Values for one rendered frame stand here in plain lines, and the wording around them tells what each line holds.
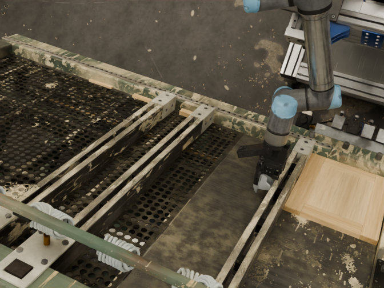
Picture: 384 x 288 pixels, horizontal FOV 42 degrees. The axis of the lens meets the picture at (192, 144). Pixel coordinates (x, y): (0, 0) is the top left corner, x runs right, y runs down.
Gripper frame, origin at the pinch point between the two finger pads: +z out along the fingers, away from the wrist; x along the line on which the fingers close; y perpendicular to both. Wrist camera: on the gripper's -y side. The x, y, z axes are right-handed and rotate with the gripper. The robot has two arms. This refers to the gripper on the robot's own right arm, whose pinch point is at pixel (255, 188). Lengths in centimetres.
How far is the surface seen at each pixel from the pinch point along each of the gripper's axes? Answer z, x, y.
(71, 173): -4, -35, -51
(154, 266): -24, -73, -3
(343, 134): -2, 57, 20
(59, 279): -7, -74, -25
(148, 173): -3.6, -19.5, -31.8
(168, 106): -2, 30, -50
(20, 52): 2, 38, -134
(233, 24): -5, 148, -66
